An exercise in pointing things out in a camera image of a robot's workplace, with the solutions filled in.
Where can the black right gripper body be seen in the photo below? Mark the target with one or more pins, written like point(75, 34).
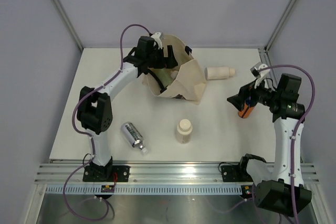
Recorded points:
point(265, 96)

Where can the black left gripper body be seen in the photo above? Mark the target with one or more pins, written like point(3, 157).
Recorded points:
point(156, 59)

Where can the green bottle white cap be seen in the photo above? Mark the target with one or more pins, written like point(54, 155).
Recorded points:
point(164, 77)

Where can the orange navy spray bottle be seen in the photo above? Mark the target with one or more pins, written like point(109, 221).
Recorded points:
point(248, 108)

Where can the floral canvas tote bag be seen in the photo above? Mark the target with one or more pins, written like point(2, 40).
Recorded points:
point(190, 82)

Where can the white lotion bottle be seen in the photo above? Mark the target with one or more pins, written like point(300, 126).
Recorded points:
point(222, 72)

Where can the cream bottle white cap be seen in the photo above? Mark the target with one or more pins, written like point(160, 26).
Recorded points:
point(184, 131)

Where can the silver metallic bottle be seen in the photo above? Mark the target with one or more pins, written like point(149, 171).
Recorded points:
point(134, 137)

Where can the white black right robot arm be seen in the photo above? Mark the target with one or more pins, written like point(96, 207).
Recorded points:
point(282, 189)

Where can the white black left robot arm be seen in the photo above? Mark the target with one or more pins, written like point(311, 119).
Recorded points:
point(94, 109)

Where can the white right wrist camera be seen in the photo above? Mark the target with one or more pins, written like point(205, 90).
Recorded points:
point(259, 71)

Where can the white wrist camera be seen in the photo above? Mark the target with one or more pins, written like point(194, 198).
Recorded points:
point(259, 71)
point(158, 37)

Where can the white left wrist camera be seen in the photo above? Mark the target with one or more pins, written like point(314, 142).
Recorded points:
point(158, 37)

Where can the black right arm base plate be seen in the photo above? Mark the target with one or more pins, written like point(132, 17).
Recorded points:
point(231, 173)

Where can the left aluminium frame post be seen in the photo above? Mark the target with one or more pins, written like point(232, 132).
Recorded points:
point(67, 23)

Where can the aluminium frame post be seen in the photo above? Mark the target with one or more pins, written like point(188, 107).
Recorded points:
point(280, 24)
point(67, 23)

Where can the right aluminium frame post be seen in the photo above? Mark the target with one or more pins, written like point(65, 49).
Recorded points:
point(280, 24)

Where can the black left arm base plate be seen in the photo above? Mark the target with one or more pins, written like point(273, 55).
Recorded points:
point(120, 173)

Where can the aluminium mounting rail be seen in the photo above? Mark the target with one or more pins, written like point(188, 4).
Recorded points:
point(141, 172)

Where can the white slotted cable duct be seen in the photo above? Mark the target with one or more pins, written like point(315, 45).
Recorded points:
point(145, 190)

